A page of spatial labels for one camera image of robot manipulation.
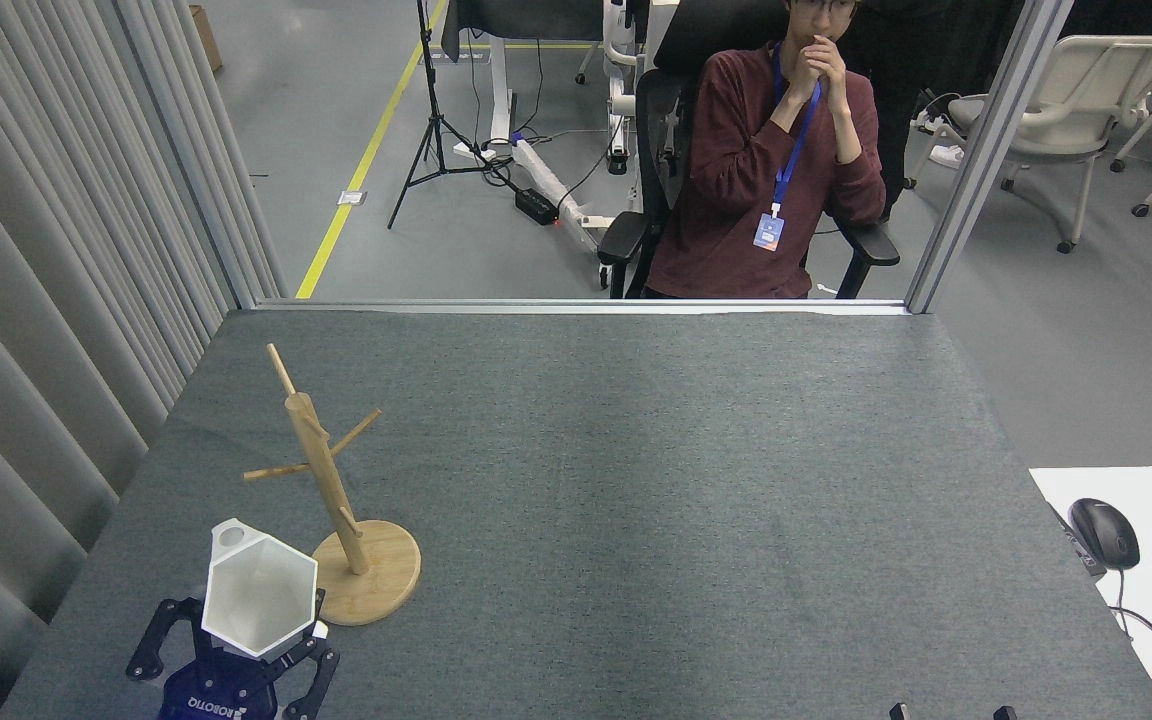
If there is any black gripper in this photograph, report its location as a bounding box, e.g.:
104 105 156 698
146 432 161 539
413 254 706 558
126 597 341 720

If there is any white hexagonal cup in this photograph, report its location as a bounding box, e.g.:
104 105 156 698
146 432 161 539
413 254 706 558
201 518 326 661

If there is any wooden cup rack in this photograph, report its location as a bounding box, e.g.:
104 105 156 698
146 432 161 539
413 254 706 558
243 343 423 627

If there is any person's left hand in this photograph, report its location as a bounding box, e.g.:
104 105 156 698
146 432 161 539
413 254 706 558
816 35 850 107

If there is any person's right hand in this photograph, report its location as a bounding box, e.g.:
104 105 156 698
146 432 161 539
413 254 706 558
789 38 832 103

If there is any black computer mouse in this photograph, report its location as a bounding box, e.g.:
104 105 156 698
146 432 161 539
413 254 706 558
1068 497 1141 572

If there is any grey felt table cover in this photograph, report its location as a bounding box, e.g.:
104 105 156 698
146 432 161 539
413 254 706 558
0 308 1152 720

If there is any grey curtain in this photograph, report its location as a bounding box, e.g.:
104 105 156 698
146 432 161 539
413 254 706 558
0 0 289 720

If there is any black office chair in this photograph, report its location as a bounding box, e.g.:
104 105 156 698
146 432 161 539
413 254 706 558
597 0 901 300

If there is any white power strip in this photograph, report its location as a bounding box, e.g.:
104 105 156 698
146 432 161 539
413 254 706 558
914 112 967 167

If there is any seated person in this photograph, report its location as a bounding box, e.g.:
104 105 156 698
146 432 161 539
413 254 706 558
644 0 888 300

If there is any white stand base bar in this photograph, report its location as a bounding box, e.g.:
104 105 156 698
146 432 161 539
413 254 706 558
514 138 619 253

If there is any white office chair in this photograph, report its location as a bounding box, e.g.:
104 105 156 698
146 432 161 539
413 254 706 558
911 35 1152 255

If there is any cardboard box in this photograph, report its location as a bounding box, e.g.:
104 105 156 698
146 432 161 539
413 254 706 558
188 5 224 76

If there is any standing person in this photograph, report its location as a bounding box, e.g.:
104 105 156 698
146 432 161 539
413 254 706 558
851 0 939 223

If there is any white desk leg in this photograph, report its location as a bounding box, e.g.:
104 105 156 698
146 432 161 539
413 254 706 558
451 35 519 163

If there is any black tripod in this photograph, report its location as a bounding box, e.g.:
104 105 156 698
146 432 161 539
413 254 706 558
387 0 517 230

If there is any white wheeled stand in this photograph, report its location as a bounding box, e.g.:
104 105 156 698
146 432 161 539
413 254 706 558
601 0 679 177

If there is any black cloth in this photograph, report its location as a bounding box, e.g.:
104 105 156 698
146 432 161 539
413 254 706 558
441 0 607 63

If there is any silver table rail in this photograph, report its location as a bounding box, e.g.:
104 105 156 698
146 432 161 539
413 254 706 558
254 298 909 318

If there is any blue lanyard with badge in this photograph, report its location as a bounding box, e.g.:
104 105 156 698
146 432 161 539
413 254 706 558
753 42 823 252

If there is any silver post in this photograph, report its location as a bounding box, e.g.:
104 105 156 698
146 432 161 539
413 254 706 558
904 0 1077 315

